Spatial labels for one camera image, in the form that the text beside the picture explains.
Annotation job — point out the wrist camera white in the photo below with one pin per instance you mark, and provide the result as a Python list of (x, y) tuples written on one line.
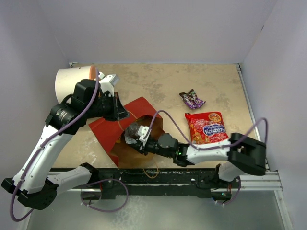
[(143, 134), (108, 82)]

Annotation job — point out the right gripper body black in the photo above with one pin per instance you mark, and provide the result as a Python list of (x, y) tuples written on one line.
[(151, 145)]

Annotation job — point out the red candy snack bag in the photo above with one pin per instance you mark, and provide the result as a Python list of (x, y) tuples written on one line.
[(206, 128)]

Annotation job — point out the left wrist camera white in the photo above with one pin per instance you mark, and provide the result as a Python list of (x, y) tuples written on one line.
[(108, 82)]

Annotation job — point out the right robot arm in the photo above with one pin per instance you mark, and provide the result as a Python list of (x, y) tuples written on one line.
[(240, 154)]

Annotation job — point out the white silver snack packet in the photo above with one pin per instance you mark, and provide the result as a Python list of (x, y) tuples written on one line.
[(130, 133)]

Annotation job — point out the purple brown M&M's packet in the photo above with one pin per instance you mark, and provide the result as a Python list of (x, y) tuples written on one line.
[(188, 101)]

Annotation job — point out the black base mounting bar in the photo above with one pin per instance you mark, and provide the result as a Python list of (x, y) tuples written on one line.
[(199, 182)]

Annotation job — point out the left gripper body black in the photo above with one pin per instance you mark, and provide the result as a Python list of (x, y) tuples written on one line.
[(107, 107)]

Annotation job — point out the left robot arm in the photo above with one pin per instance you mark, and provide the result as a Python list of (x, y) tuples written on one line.
[(32, 186)]

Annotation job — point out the red brown paper bag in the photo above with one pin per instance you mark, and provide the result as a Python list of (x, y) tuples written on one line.
[(116, 138)]

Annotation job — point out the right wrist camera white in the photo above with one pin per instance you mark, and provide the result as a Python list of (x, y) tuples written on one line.
[(143, 134)]

